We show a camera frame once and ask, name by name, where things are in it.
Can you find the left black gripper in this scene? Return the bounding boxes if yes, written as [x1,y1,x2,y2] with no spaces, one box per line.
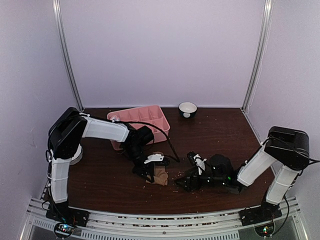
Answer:
[123,144,155,183]

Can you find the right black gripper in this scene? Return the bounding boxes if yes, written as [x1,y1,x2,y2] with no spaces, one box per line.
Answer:
[175,166,227,193]

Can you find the tan brown sock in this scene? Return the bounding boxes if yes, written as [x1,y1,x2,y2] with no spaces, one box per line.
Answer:
[151,151,169,186]

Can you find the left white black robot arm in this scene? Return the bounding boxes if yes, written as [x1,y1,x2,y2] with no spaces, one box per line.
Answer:
[46,107,154,222]

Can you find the pink divided organizer tray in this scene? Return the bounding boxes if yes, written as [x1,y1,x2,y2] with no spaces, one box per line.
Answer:
[107,105,171,151]

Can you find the black white ceramic bowl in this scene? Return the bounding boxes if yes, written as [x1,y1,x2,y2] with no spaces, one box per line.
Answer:
[178,102,198,119]

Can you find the white fluted bowl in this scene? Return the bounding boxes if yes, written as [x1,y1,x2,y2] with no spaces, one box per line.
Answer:
[70,145,83,165]

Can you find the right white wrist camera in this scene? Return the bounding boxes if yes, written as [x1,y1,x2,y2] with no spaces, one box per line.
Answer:
[187,151,207,176]

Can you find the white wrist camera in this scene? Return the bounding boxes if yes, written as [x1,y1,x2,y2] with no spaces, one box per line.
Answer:
[187,151,207,176]
[144,153,170,166]

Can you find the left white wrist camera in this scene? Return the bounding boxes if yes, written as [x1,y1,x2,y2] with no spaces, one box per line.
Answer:
[144,153,170,166]

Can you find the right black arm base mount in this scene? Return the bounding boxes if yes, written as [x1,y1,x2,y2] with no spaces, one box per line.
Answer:
[239,206,282,238]

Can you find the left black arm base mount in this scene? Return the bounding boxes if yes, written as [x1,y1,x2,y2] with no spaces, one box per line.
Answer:
[45,203,90,239]

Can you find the right aluminium frame post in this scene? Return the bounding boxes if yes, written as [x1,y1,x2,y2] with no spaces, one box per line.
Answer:
[241,0,274,114]

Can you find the aluminium frame post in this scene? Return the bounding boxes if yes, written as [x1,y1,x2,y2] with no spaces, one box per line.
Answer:
[241,0,274,114]
[52,0,84,111]

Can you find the left aluminium frame post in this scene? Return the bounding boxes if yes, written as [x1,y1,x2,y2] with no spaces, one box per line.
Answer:
[52,0,84,111]

